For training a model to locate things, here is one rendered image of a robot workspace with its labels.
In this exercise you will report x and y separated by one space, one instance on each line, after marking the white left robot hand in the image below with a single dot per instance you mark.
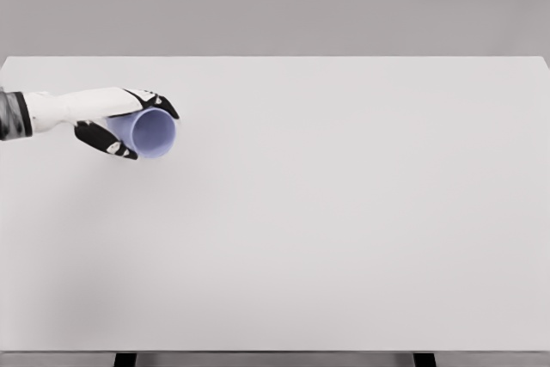
99 102

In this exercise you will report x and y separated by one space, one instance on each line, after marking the light purple cup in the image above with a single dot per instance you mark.
155 133

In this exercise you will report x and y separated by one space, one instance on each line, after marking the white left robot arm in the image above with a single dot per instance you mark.
38 111

